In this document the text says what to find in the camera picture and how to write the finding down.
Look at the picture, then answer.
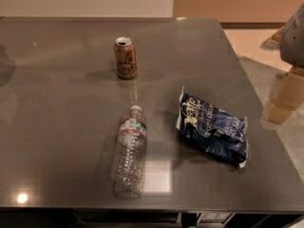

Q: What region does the orange soda can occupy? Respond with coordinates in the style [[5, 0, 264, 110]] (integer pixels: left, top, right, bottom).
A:
[[114, 36, 137, 80]]

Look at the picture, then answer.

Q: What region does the clear plastic water bottle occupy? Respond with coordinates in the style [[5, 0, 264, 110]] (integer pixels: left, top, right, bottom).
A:
[[111, 105, 147, 198]]

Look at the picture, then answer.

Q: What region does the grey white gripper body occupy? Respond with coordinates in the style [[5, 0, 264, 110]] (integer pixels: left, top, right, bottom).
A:
[[280, 4, 304, 67]]

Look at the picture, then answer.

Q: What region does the blue potato chip bag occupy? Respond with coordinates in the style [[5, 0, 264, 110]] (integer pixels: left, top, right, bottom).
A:
[[176, 88, 249, 168]]

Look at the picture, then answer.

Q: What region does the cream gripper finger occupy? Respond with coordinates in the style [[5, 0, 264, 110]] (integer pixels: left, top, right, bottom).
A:
[[262, 67, 304, 124]]

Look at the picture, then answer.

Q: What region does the label under table edge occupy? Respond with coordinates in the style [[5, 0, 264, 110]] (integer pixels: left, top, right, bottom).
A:
[[199, 212, 232, 224]]

